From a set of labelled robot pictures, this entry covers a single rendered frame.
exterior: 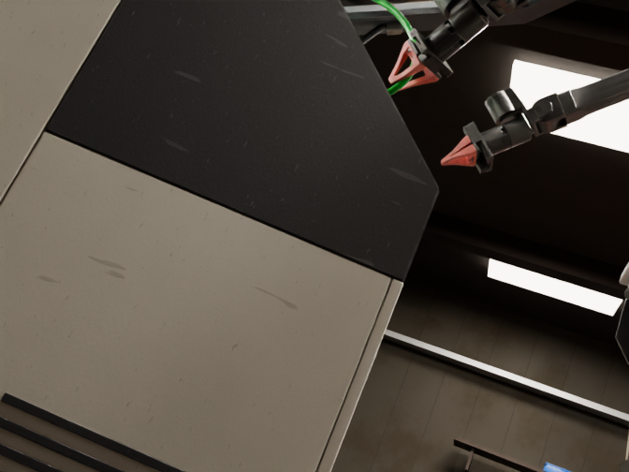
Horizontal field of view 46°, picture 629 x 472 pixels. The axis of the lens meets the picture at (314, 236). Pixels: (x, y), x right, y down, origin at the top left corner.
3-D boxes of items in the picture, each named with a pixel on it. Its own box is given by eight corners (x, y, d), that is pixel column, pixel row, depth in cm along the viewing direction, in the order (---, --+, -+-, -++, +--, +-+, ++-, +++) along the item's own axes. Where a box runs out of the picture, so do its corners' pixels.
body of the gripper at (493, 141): (464, 139, 172) (493, 126, 172) (484, 174, 167) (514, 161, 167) (465, 124, 166) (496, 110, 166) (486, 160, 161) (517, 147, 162)
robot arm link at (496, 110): (555, 109, 160) (559, 125, 167) (530, 67, 164) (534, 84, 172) (504, 137, 162) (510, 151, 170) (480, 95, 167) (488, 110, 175)
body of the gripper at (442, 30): (405, 34, 139) (437, 6, 136) (432, 58, 147) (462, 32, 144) (419, 56, 136) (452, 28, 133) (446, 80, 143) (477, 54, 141)
